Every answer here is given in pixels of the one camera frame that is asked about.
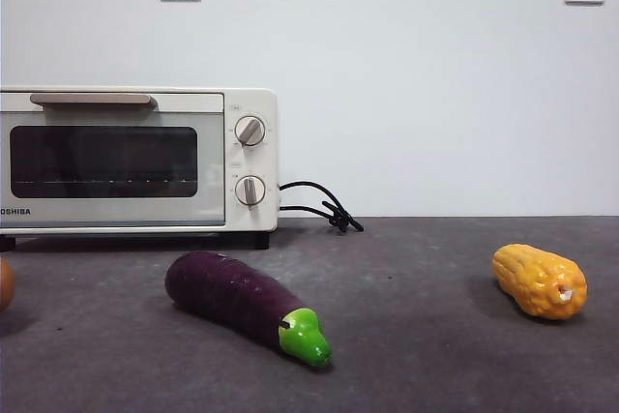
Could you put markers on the brown potato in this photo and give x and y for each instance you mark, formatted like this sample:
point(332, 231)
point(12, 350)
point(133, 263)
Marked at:
point(6, 285)

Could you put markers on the cream toaster oven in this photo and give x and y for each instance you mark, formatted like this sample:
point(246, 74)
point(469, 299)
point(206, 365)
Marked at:
point(251, 161)

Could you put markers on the beige oven knob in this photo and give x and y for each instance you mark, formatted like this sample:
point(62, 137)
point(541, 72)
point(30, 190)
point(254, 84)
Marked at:
point(250, 190)
point(250, 131)

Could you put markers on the yellow toy corn cob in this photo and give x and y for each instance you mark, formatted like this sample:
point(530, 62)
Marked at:
point(532, 282)

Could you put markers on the purple toy eggplant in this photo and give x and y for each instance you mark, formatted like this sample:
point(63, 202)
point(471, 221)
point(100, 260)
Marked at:
point(227, 289)

